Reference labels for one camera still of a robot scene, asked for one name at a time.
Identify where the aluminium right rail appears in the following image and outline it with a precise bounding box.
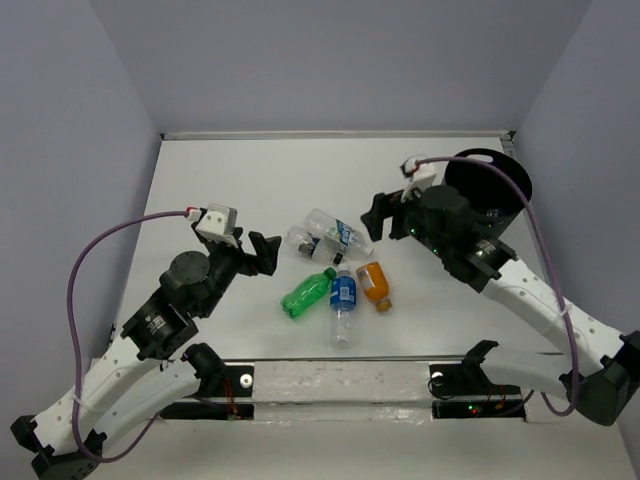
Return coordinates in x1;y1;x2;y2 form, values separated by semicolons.
501;130;581;351

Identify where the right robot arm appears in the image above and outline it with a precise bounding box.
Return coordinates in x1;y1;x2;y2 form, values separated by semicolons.
361;186;639;426

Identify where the clear bottle black cap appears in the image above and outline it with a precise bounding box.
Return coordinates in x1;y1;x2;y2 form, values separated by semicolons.
285;225;344;265

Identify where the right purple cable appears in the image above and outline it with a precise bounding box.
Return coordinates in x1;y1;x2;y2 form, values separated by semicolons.
414;154;583;416

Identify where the orange juice bottle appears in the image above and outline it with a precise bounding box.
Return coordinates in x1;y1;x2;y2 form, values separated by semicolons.
356;262;392;313

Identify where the aluminium rail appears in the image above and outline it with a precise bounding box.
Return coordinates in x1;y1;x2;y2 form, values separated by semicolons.
501;130;581;351
160;130;516;141

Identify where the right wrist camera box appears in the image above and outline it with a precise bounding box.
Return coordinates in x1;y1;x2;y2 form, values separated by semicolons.
400;156;444;203

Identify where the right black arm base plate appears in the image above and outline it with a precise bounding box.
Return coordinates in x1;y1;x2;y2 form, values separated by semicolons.
427;363;526;420

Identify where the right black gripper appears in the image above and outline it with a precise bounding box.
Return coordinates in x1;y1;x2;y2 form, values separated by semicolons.
362;179;450;257

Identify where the black round bin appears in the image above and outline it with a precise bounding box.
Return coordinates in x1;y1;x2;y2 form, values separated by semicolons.
443;148;533;238

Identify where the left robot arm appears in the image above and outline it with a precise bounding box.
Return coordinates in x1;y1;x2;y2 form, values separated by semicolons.
11;228;282;479

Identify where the purple cable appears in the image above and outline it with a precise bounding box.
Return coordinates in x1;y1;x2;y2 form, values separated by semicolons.
66;207;201;462
414;154;583;416

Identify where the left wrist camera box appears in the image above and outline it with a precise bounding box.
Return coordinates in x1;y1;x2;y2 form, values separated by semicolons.
195;204;238;248

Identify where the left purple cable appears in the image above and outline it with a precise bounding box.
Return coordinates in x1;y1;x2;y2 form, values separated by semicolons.
66;207;201;462

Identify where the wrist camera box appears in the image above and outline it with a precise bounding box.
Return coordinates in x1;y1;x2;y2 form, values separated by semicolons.
195;204;238;248
400;156;444;203

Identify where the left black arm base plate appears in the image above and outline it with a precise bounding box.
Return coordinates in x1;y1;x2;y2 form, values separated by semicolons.
160;362;255;421

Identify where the clear bottle blue label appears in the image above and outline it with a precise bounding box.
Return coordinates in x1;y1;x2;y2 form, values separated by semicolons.
329;263;357;348

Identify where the aluminium back rail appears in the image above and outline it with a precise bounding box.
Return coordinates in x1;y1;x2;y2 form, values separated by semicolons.
160;130;516;141

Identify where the green plastic bottle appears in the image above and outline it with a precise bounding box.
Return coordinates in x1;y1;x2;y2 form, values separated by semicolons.
280;267;337;319

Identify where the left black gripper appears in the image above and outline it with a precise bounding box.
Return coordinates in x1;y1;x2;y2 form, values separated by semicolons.
195;221;283;317

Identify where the clear bottle green-blue label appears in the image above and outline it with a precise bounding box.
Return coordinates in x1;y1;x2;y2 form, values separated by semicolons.
304;208;374;259

